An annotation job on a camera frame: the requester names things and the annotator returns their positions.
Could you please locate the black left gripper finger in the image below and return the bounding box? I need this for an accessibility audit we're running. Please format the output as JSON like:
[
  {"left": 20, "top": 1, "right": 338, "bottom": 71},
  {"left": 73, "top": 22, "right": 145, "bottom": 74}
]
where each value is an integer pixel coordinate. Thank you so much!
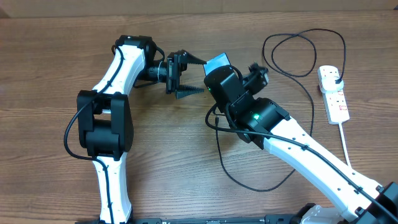
[
  {"left": 175, "top": 85, "right": 204, "bottom": 100},
  {"left": 180, "top": 50, "right": 206, "bottom": 72}
]

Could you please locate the black USB-C charging cable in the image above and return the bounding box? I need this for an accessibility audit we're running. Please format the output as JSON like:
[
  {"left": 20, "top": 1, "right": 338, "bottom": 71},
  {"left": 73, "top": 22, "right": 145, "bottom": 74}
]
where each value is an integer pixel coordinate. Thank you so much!
[{"left": 215, "top": 28, "right": 347, "bottom": 193}]

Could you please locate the Samsung Galaxy S24+ smartphone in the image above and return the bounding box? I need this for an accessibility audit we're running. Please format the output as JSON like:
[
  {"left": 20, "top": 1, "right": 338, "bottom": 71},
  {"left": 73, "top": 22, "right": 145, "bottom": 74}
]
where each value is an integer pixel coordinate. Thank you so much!
[{"left": 203, "top": 53, "right": 231, "bottom": 76}]

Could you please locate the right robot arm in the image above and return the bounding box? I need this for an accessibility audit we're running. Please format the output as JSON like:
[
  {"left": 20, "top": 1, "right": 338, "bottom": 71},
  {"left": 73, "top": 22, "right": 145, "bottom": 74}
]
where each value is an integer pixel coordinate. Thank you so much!
[{"left": 204, "top": 63, "right": 397, "bottom": 223}]

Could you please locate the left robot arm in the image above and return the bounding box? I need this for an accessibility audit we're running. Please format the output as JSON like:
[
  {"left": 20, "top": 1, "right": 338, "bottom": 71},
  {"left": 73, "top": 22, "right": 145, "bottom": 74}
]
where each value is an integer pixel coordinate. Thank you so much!
[{"left": 73, "top": 35, "right": 206, "bottom": 223}]

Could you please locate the white charger plug adapter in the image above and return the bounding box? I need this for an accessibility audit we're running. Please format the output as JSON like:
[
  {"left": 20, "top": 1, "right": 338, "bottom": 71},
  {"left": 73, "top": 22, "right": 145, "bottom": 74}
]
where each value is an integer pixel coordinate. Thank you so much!
[{"left": 319, "top": 77, "right": 344, "bottom": 94}]

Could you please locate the white power strip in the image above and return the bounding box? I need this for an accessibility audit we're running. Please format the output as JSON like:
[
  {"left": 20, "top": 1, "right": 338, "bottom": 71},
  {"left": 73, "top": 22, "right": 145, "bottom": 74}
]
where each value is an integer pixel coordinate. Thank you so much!
[{"left": 317, "top": 65, "right": 349, "bottom": 124}]

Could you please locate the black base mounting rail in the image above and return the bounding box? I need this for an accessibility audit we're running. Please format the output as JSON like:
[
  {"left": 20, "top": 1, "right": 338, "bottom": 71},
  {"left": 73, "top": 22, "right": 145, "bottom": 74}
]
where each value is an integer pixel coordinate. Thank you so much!
[{"left": 74, "top": 213, "right": 312, "bottom": 224}]

